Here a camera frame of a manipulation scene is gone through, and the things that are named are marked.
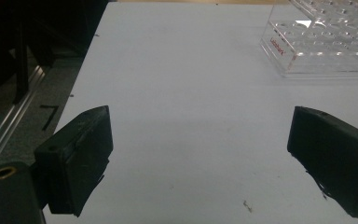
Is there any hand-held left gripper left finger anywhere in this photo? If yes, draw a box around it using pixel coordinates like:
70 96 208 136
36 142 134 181
34 105 115 218

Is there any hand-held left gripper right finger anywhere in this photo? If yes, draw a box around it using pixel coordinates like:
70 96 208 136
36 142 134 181
286 105 358 218

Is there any clear acrylic tube rack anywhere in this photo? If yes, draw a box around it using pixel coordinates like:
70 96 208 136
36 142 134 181
259 0 358 78

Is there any black metal stand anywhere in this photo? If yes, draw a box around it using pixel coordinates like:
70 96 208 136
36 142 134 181
12 18 31 105

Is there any aluminium floor rail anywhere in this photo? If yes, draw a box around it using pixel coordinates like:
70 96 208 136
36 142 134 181
0 64 49 174

